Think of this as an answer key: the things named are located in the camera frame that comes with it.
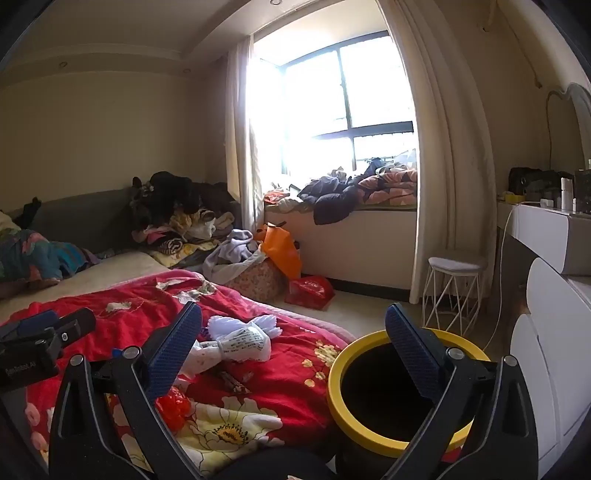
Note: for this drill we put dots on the pile of clothes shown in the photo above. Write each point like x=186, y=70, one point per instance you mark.
x=184, y=221

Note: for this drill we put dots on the black cloth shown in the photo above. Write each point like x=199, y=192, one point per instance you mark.
x=31, y=210

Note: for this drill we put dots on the red patterned cloth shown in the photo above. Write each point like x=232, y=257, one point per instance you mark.
x=281, y=198

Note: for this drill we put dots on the orange patterned quilt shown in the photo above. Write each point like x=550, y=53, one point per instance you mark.
x=392, y=184

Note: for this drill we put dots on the black bag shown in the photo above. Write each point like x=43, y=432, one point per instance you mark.
x=531, y=182

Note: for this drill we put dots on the white scalloped cabinet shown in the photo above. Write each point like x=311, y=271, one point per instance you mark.
x=554, y=300

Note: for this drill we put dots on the brown candy wrapper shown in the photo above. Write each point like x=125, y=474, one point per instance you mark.
x=235, y=383

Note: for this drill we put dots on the dark jacket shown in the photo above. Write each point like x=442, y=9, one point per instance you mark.
x=332, y=203

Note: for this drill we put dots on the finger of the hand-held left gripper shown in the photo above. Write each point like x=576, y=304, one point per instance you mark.
x=76, y=325
x=32, y=323

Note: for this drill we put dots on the lavender grey garment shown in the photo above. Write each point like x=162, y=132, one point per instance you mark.
x=231, y=251

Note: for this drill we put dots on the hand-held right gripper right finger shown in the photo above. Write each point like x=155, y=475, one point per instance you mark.
x=411, y=350

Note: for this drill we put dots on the red plastic bag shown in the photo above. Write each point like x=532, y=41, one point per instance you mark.
x=309, y=293

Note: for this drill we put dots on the red floral blanket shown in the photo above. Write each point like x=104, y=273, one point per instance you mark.
x=138, y=323

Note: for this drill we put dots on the floral fabric laundry basket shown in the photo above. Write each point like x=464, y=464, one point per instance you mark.
x=256, y=284

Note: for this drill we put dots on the sheer white curtain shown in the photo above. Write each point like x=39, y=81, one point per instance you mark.
x=240, y=138

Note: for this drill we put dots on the grey upholstered headboard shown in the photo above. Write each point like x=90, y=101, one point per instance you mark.
x=83, y=217

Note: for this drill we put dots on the white bottle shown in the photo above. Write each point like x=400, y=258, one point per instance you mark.
x=567, y=194

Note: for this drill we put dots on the orange bag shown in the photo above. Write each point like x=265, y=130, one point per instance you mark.
x=281, y=254

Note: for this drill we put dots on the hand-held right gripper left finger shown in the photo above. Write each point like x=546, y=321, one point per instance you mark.
x=173, y=353

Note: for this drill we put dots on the red plastic wrapper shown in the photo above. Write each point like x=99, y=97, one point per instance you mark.
x=173, y=408

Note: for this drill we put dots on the beige bed sheet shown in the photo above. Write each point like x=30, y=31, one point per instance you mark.
x=92, y=277

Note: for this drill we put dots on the cream curtain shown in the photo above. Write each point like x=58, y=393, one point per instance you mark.
x=443, y=138

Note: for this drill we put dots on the white plastic wrapper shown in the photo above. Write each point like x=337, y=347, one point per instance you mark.
x=201, y=357

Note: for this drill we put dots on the dark framed window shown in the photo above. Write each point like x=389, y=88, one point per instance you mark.
x=347, y=83

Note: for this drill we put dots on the yellow-rimmed black trash bin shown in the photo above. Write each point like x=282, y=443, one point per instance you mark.
x=334, y=383

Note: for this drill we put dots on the teal floral quilt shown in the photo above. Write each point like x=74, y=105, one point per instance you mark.
x=32, y=258

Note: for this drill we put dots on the white vanity desk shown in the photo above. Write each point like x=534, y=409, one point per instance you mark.
x=540, y=230

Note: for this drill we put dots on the yellow cloth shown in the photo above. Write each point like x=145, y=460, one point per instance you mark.
x=515, y=198

